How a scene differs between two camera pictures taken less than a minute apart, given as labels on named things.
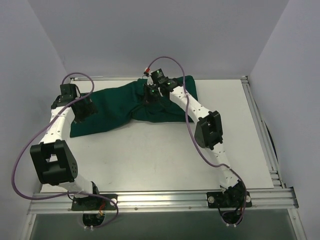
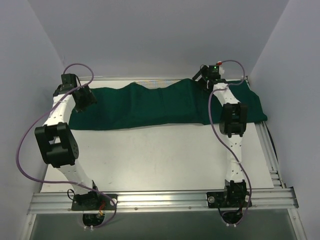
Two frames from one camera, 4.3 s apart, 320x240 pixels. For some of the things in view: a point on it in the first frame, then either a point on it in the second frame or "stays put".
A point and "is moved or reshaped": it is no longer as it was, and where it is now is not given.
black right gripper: (150, 96) to (200, 73)
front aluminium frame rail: (284, 200) stays put
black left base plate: (93, 203) stays put
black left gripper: (85, 110) to (85, 100)
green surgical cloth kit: (129, 100) is moved or reshaped
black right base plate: (230, 199) stays put
